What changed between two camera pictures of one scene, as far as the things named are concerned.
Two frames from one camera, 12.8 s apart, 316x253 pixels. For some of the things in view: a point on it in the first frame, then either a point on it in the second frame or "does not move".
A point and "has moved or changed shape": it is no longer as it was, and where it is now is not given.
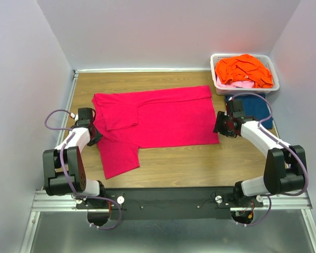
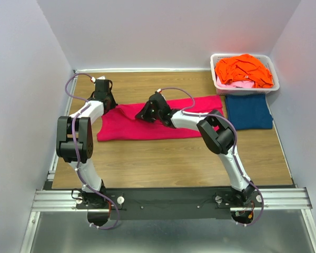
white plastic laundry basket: x=231 y=91 does not move
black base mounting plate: x=175 y=203 does not move
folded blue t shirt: x=256 y=107 does not move
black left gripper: x=96 y=139 -> x=114 y=104
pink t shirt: x=129 y=120 has moved or changed shape
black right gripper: x=220 y=116 -> x=143 y=115
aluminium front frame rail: x=42 y=203 does not move
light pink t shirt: x=237 y=84 does not move
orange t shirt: x=243 y=67 does not move
